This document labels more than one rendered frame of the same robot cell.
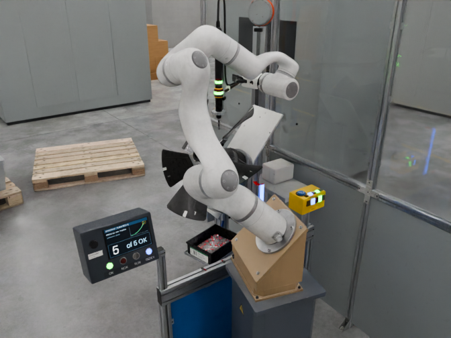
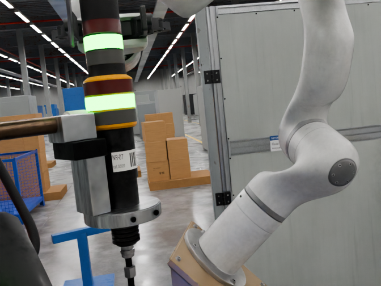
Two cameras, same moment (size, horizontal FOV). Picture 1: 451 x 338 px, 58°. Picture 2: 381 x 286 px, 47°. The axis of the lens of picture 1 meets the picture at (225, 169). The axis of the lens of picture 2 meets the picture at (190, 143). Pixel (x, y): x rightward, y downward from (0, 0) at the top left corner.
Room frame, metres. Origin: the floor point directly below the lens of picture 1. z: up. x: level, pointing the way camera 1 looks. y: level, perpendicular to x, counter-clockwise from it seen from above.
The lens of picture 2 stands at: (2.27, 0.28, 1.54)
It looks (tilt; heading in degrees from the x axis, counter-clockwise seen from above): 6 degrees down; 209
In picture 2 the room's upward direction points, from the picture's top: 6 degrees counter-clockwise
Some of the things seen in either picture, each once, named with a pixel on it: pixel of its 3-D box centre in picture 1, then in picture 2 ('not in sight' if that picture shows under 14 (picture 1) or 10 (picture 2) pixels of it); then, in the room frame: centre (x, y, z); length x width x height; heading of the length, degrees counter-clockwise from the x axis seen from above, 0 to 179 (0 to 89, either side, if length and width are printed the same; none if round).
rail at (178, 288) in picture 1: (244, 259); not in sight; (1.61, -0.09, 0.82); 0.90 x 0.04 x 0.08; 125
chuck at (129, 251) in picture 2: not in sight; (126, 243); (1.96, 0.03, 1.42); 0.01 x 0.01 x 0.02
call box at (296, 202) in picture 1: (307, 200); not in sight; (1.83, -0.41, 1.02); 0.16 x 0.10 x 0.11; 125
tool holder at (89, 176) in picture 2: (219, 102); (108, 166); (1.97, 0.03, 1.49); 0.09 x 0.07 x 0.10; 160
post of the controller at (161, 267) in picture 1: (161, 268); not in sight; (1.36, 0.26, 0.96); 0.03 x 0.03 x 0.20; 35
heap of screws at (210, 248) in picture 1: (213, 247); not in sight; (1.70, 0.06, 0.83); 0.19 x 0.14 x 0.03; 140
